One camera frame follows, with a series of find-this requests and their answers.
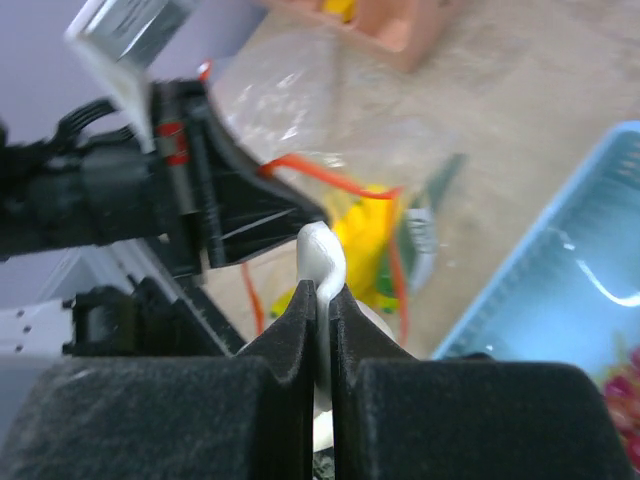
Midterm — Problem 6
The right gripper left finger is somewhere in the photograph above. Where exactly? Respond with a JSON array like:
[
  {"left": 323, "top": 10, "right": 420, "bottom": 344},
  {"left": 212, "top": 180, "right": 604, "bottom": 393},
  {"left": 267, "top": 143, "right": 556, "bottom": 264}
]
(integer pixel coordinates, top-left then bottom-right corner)
[{"left": 1, "top": 281, "right": 316, "bottom": 479}]

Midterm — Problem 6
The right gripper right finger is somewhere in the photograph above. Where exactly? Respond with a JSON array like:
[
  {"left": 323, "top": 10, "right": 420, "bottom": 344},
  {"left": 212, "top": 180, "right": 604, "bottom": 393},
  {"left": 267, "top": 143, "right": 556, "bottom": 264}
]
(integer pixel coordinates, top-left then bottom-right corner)
[{"left": 329, "top": 290, "right": 634, "bottom": 479}]

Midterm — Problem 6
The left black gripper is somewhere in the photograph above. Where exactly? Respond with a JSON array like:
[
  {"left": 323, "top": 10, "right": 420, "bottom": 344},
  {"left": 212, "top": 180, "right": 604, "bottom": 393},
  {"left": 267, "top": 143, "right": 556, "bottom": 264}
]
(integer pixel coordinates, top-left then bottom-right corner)
[{"left": 1, "top": 80, "right": 328, "bottom": 275}]

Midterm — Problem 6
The white garlic toy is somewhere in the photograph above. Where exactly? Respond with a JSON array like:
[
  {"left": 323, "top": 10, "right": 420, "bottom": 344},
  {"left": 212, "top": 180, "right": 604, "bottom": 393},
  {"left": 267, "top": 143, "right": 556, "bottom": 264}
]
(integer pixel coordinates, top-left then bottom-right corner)
[{"left": 244, "top": 221, "right": 396, "bottom": 451}]

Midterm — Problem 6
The clear zip bag orange zipper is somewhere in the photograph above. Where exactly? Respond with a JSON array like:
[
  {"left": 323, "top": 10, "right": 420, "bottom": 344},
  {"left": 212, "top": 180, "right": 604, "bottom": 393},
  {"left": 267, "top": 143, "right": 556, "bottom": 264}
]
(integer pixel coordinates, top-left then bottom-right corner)
[{"left": 212, "top": 32, "right": 461, "bottom": 342}]

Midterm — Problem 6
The green cucumber toy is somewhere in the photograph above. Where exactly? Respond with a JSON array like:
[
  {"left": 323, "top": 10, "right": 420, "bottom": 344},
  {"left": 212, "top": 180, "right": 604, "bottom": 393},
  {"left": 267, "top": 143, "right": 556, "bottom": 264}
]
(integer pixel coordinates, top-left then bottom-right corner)
[{"left": 373, "top": 153, "right": 467, "bottom": 313}]

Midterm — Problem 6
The yellow banana bunch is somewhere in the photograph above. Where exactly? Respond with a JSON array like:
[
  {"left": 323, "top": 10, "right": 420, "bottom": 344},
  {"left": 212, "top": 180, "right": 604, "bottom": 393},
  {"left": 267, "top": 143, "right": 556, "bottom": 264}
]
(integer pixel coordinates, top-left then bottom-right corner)
[{"left": 321, "top": 188, "right": 399, "bottom": 314}]

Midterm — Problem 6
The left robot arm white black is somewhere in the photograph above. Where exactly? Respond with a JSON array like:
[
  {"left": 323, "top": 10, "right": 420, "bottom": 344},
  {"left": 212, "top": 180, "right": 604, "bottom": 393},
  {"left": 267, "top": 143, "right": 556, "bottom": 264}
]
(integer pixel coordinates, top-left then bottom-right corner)
[{"left": 1, "top": 80, "right": 326, "bottom": 359}]

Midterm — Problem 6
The light blue plastic basket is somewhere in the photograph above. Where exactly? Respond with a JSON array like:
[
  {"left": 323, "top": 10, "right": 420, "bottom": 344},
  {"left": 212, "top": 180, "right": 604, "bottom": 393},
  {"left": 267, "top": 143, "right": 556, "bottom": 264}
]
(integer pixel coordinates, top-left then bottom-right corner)
[{"left": 432, "top": 121, "right": 639, "bottom": 384}]

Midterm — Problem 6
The yellow item in organizer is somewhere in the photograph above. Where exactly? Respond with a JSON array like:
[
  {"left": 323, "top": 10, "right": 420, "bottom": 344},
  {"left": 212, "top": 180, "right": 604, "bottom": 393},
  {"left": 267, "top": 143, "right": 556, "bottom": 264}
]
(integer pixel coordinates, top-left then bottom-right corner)
[{"left": 322, "top": 0, "right": 357, "bottom": 24}]

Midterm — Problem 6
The red grapes bunch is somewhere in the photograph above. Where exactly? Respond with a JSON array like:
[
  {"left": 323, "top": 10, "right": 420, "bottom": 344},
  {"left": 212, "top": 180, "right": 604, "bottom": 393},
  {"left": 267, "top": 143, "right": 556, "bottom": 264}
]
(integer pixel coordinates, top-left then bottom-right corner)
[{"left": 602, "top": 347, "right": 639, "bottom": 473}]

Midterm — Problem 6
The orange desk file organizer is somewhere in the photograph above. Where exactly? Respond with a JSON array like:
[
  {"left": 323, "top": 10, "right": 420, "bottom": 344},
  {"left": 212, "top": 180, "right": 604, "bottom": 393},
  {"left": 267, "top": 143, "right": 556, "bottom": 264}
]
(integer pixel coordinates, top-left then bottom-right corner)
[{"left": 264, "top": 0, "right": 464, "bottom": 73}]

